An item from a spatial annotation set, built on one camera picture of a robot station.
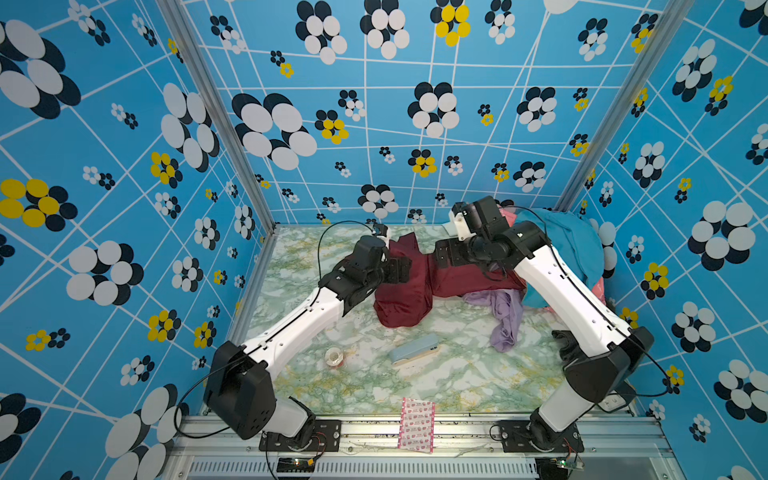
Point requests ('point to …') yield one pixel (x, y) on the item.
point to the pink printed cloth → (509, 213)
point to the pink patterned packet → (417, 425)
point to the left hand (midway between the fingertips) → (401, 259)
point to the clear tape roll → (331, 361)
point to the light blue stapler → (416, 350)
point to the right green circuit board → (557, 467)
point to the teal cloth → (575, 239)
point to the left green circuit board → (295, 465)
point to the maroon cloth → (410, 303)
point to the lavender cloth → (507, 307)
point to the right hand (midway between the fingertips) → (451, 251)
